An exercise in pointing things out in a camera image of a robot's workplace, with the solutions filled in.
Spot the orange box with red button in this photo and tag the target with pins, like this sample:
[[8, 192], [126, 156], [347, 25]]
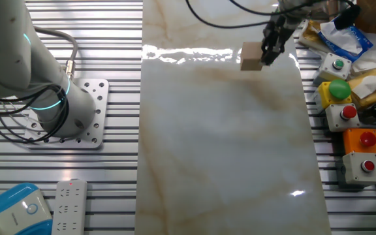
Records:
[[361, 141]]

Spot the blue and white device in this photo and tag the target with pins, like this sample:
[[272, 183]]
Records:
[[11, 212]]

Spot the grey box with red button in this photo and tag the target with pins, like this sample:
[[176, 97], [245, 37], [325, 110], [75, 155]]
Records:
[[362, 168], [342, 117]]

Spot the grey box with green button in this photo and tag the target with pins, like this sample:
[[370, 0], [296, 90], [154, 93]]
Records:
[[331, 67]]

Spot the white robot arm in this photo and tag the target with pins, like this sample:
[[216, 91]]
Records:
[[18, 55]]

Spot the yellow tissue box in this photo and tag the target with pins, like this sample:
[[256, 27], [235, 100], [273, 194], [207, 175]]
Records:
[[367, 86]]

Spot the silver perforated mounting plate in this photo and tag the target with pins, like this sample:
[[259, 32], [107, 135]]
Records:
[[93, 107]]

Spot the small wooden cube block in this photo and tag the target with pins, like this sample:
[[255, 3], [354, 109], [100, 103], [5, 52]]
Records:
[[251, 57]]

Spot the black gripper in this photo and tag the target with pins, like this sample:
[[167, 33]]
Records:
[[289, 13]]

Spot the yellow plastic bag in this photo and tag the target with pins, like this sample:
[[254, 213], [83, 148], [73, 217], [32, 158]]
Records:
[[308, 34]]

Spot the blue tissue pack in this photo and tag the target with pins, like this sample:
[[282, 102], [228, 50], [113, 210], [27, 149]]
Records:
[[344, 39]]

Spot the yellow box with green button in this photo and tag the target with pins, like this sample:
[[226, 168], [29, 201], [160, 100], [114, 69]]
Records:
[[333, 93]]

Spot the white power strip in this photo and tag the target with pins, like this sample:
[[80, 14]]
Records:
[[69, 209]]

